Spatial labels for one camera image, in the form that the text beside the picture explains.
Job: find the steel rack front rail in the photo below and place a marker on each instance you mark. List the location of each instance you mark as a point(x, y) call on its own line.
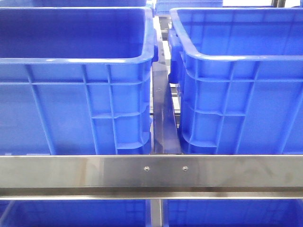
point(151, 177)

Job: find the lower left blue bin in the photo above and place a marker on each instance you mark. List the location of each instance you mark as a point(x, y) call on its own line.
point(82, 213)

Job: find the lower right blue bin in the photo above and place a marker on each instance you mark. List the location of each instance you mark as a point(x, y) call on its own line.
point(234, 213)

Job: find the blue bin behind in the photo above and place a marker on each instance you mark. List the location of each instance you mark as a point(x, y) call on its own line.
point(77, 3)

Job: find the blue bin right side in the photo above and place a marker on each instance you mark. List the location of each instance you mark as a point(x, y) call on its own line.
point(239, 73)

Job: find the blue bin with buttons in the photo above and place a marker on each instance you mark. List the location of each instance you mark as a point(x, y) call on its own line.
point(76, 81)

